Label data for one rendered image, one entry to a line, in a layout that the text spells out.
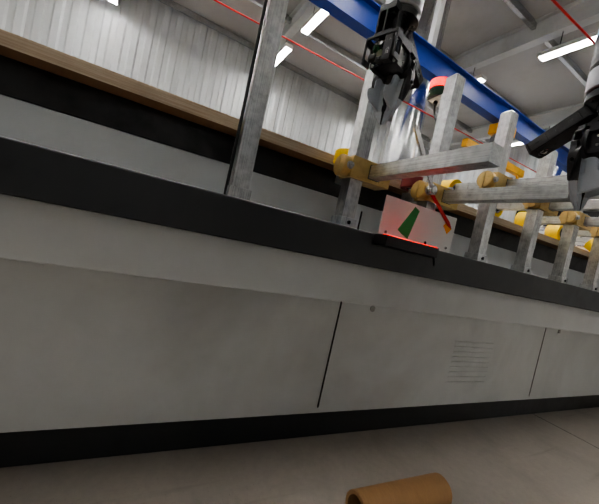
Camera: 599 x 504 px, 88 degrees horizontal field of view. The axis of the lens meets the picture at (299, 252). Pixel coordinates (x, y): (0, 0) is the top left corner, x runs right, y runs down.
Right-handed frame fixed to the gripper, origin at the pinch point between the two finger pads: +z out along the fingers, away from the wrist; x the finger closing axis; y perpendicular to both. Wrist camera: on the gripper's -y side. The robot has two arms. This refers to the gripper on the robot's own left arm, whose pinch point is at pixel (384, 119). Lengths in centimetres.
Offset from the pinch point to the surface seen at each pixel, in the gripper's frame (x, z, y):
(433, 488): 17, 86, -36
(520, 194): 22.8, 9.1, -21.8
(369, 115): -5.8, -2.8, -2.5
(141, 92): -37, 5, 35
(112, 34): -726, -293, -82
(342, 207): -6.9, 19.0, -1.5
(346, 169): -6.5, 10.7, 0.6
